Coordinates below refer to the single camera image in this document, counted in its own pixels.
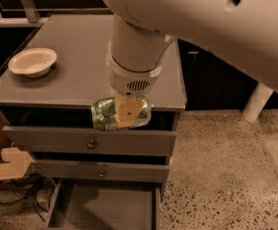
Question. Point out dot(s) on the grey top drawer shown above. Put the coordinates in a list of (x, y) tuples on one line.
[(71, 131)]

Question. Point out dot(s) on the grey bottom drawer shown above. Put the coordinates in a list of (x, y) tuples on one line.
[(104, 205)]

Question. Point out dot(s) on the crushed green can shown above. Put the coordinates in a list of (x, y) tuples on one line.
[(103, 115)]

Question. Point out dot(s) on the dark low cabinet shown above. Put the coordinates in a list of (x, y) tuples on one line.
[(211, 83)]

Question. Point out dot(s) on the grey drawer cabinet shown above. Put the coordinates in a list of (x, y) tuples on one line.
[(79, 77)]

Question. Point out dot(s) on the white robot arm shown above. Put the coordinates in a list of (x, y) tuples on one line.
[(244, 33)]

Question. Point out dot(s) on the grey middle drawer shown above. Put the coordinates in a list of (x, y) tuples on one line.
[(134, 168)]

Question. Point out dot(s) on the metal railing frame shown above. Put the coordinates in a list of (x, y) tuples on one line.
[(34, 13)]

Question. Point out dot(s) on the grey drawer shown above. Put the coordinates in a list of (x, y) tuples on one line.
[(71, 131), (134, 168), (104, 205)]

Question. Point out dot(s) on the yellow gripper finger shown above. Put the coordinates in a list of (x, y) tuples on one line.
[(127, 109)]

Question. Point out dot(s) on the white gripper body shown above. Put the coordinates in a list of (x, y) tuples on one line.
[(130, 79)]

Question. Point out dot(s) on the white angled post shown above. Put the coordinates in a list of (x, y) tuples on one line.
[(256, 102)]

